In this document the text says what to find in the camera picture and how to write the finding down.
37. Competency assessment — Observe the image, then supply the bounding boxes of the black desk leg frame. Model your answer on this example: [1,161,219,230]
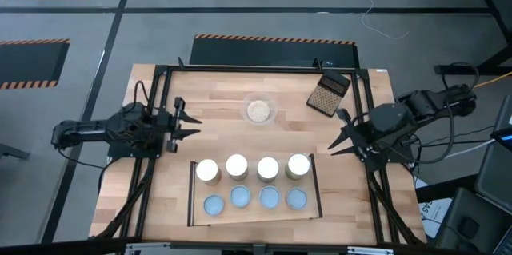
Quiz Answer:
[402,0,512,76]

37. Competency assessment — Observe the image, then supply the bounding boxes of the short orange-fruit can grey lid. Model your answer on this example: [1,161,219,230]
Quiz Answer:
[285,187,309,211]

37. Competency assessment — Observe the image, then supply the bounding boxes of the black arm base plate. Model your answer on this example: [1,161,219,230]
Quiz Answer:
[357,142,415,168]
[106,128,166,159]

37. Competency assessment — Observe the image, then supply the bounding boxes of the black aluminium table frame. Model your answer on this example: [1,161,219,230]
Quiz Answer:
[94,57,427,246]

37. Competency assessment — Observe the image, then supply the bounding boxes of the black hazard-striped floor mat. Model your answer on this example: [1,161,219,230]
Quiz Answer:
[188,34,360,69]
[0,38,71,90]

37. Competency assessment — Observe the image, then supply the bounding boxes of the blue lid can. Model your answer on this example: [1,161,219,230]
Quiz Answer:
[256,156,281,184]

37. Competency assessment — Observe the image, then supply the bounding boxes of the dark grey equipment case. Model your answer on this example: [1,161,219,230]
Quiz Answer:
[475,94,512,216]

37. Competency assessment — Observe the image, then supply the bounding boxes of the black calculator tan keypad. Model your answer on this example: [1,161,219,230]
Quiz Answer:
[306,69,352,118]

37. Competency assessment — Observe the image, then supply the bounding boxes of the thick white cable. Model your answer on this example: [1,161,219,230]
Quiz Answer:
[439,137,497,160]

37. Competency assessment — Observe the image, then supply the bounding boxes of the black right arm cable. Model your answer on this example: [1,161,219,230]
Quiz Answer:
[415,62,480,165]

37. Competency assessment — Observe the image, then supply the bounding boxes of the heap of white rice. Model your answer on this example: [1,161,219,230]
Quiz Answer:
[246,100,271,123]

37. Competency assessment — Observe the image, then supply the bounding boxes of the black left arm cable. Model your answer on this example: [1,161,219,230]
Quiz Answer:
[133,80,146,106]

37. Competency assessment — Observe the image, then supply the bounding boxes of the black floor beam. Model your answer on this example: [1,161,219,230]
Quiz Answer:
[415,173,480,204]

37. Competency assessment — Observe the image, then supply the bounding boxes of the black stand foot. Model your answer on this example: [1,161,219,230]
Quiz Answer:
[0,142,31,161]

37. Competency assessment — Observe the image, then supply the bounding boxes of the tall green can silver lid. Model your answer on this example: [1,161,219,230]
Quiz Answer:
[284,153,312,181]

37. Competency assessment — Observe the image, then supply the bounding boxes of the clear plastic bowl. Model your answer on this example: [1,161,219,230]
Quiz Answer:
[240,91,278,126]

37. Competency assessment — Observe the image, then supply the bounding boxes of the laptop with blue screen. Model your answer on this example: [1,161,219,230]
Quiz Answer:
[490,126,512,152]

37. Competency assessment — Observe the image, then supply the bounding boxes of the thin white cable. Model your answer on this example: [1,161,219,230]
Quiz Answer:
[339,0,410,41]

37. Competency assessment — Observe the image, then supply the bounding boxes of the black rail silver brackets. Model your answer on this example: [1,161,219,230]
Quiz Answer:
[0,237,453,255]

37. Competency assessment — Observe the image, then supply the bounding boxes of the white printed paper sheet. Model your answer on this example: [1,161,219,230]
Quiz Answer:
[415,178,453,240]

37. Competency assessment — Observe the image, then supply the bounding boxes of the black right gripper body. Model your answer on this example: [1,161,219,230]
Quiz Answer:
[336,107,379,173]

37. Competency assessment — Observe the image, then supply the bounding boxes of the short pineapple can grey lid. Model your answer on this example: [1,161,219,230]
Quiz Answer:
[258,185,282,210]

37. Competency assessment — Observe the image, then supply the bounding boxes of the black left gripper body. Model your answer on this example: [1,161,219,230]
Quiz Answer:
[157,97,186,153]

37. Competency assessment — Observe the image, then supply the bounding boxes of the wooden shelf black side rails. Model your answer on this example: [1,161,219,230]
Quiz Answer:
[186,153,324,228]

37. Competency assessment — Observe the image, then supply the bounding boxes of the black equipment case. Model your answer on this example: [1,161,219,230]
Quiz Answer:
[434,186,512,255]

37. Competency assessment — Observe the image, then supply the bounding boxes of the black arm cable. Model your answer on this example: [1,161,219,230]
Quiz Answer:
[133,80,146,106]
[415,62,480,165]

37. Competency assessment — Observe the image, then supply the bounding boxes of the tall apple can silver lid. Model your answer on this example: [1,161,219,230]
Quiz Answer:
[195,158,222,186]

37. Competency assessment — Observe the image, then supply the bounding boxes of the yellow extension cable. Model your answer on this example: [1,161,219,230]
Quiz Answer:
[474,70,512,89]

